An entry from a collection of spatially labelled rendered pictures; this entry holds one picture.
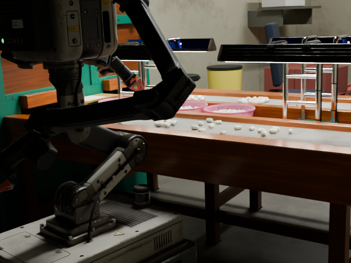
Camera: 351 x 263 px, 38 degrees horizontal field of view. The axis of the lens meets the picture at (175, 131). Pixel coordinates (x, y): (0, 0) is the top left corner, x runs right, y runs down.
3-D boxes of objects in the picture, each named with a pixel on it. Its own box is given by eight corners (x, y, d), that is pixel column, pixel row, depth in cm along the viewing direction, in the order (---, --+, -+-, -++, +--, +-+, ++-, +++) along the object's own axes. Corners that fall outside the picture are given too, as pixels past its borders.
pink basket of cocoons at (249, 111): (241, 133, 246) (241, 114, 243) (194, 129, 260) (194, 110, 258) (263, 122, 267) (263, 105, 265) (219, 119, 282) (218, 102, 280)
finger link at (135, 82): (140, 99, 229) (126, 84, 225) (136, 97, 235) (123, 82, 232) (151, 88, 229) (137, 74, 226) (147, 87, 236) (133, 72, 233)
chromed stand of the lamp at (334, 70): (337, 130, 244) (339, 36, 234) (296, 127, 255) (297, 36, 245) (347, 122, 259) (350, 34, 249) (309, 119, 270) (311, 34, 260)
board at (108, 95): (83, 104, 295) (83, 102, 294) (65, 103, 303) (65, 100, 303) (119, 96, 322) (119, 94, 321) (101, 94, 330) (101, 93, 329)
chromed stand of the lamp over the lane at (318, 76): (309, 150, 211) (311, 41, 201) (265, 145, 222) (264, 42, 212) (323, 140, 227) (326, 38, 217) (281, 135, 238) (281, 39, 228)
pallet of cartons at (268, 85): (308, 91, 808) (308, 59, 797) (369, 95, 741) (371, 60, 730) (258, 104, 710) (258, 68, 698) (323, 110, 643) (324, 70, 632)
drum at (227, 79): (200, 122, 601) (199, 67, 586) (222, 117, 630) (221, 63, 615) (228, 127, 573) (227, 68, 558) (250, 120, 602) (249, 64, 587)
